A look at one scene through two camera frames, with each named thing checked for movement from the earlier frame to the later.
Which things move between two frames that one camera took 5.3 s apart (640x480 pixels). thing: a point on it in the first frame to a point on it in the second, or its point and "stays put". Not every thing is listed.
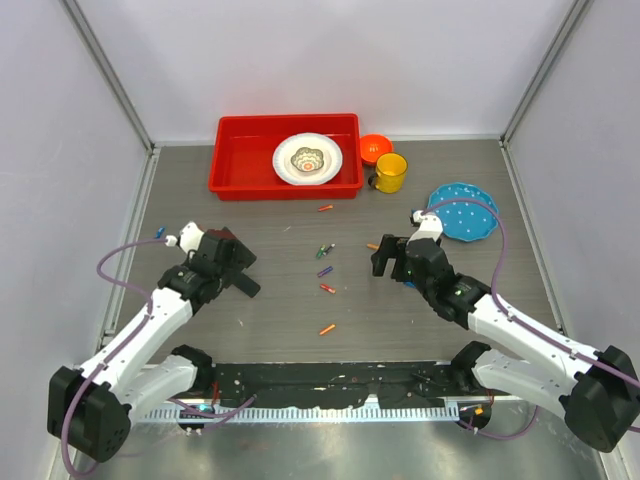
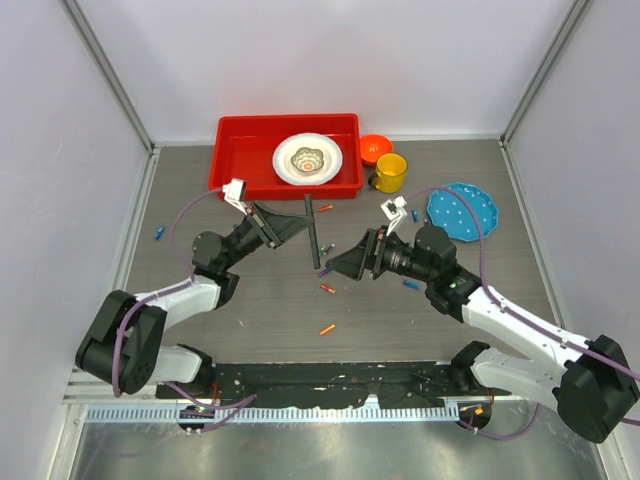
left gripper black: (240, 259) to (273, 227)
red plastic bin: (242, 148) stays put
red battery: (327, 288) stays put
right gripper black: (391, 247) to (368, 255)
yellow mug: (390, 172) stays put
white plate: (308, 159) stays put
